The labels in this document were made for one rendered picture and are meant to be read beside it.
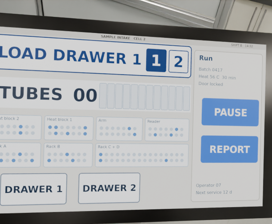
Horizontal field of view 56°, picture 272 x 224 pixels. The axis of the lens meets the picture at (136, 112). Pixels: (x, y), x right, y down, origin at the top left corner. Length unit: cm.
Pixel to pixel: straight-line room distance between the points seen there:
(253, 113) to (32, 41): 36
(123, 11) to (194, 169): 91
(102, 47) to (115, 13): 85
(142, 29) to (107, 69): 8
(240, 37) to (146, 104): 19
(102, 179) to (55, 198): 7
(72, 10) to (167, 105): 110
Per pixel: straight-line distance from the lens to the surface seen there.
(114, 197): 41
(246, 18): 236
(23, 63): 41
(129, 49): 40
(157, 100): 40
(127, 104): 39
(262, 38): 49
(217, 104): 43
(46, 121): 40
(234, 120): 44
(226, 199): 46
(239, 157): 45
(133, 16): 119
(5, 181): 42
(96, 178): 40
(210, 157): 43
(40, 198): 42
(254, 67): 47
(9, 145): 41
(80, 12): 140
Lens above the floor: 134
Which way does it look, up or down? 39 degrees down
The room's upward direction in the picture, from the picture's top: 8 degrees clockwise
